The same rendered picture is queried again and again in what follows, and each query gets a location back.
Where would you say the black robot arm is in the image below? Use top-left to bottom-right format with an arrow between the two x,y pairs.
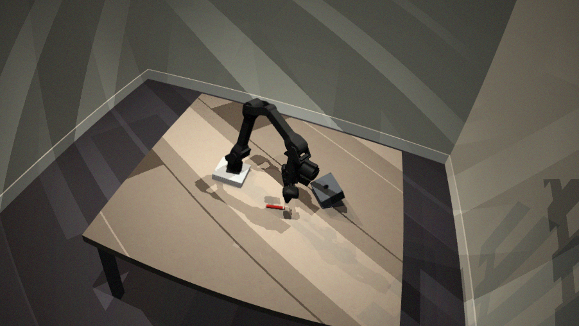
225,98 -> 320,186

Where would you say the grey square panel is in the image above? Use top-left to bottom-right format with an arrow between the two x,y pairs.
310,172 -> 345,209

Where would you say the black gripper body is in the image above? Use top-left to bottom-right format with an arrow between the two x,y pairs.
281,164 -> 300,199

